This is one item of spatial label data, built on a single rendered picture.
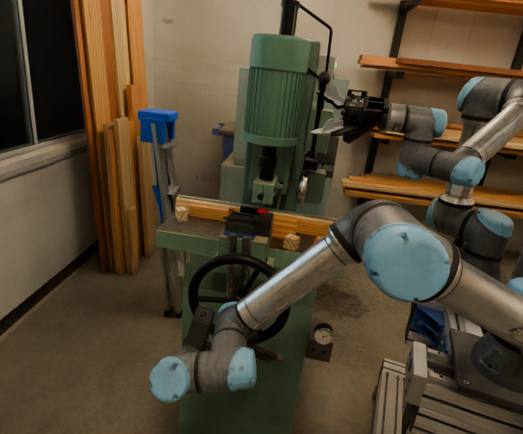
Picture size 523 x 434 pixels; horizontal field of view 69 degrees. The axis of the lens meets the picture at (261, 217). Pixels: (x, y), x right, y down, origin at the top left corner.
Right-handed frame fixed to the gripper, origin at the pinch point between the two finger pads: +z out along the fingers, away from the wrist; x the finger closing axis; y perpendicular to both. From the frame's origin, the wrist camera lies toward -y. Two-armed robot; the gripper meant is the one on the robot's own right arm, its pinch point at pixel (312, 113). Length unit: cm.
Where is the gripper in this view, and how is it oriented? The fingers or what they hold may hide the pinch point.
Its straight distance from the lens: 112.8
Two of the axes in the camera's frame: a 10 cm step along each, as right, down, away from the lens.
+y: -0.3, -4.5, -8.9
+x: -1.8, 8.8, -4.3
